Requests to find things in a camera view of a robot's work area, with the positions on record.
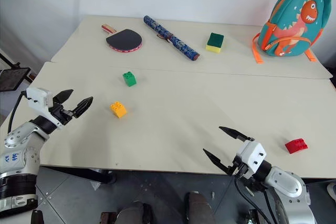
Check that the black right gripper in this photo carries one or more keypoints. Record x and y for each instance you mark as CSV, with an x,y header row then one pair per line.
x,y
240,170

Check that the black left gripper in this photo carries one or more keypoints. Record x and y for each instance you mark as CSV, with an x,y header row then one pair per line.
x,y
63,115

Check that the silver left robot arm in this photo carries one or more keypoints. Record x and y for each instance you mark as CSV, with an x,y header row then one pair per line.
x,y
21,140

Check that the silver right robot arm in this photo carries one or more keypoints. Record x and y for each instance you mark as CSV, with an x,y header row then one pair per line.
x,y
286,182

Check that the orange toy brick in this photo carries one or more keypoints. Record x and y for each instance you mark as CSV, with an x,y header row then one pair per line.
x,y
119,111

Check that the green toy brick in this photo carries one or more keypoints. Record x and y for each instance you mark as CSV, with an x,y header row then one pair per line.
x,y
130,80

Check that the black flat screen panel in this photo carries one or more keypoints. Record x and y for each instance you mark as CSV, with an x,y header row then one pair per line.
x,y
11,78

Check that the red toy brick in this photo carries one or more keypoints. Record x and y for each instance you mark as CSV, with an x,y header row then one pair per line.
x,y
295,146

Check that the black metal stand bar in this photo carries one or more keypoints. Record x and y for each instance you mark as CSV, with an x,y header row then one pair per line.
x,y
8,60

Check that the black table tennis paddle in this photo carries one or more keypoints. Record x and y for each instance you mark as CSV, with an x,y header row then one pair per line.
x,y
123,39

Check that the black table leg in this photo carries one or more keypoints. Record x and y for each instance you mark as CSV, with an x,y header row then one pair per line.
x,y
105,176

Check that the green and yellow sponge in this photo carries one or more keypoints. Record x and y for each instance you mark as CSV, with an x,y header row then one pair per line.
x,y
214,43

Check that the blue patterned rolled scroll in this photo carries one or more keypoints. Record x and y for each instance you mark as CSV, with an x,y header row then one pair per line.
x,y
170,37

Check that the teal dinosaur backpack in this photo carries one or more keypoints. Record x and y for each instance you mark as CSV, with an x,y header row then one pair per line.
x,y
288,24

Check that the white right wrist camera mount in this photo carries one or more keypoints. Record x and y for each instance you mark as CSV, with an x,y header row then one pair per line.
x,y
253,153

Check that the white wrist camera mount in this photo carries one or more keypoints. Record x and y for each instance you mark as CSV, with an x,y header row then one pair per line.
x,y
39,96
253,153

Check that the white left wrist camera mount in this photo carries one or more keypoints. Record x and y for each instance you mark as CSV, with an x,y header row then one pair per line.
x,y
39,96

